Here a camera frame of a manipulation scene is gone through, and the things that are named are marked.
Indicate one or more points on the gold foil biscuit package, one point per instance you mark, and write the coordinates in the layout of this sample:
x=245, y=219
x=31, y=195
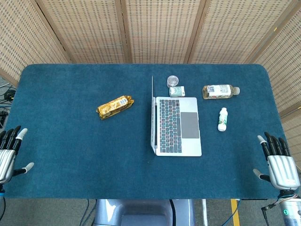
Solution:
x=115, y=107

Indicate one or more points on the blue table cloth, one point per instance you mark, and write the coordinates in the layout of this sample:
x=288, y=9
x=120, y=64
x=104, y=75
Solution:
x=82, y=153

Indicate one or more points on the grey laptop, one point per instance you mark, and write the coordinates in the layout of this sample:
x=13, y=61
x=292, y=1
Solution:
x=188, y=146

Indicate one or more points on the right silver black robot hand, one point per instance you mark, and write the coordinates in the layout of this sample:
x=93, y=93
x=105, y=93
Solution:
x=282, y=169

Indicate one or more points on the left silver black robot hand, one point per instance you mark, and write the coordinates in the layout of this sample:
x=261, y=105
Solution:
x=7, y=160

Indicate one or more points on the yellow floor tape strip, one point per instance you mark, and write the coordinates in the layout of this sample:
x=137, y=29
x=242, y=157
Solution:
x=235, y=212

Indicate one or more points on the clear round plastic container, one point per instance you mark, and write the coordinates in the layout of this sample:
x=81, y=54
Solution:
x=172, y=81

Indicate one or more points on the yellow tea plastic bottle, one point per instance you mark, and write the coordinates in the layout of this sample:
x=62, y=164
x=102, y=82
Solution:
x=218, y=91

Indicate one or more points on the bamboo folding screen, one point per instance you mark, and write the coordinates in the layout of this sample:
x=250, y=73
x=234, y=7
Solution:
x=160, y=30

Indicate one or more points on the green white tissue pack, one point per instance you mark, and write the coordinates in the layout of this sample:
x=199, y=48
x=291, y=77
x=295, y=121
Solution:
x=176, y=91

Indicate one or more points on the small white green-label bottle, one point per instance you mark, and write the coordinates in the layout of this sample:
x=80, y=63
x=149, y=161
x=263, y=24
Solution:
x=222, y=119

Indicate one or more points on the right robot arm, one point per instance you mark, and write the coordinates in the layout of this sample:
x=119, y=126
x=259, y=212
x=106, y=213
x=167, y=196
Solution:
x=291, y=209

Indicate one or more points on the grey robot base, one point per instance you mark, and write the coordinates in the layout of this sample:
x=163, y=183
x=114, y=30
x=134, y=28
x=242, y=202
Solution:
x=141, y=212

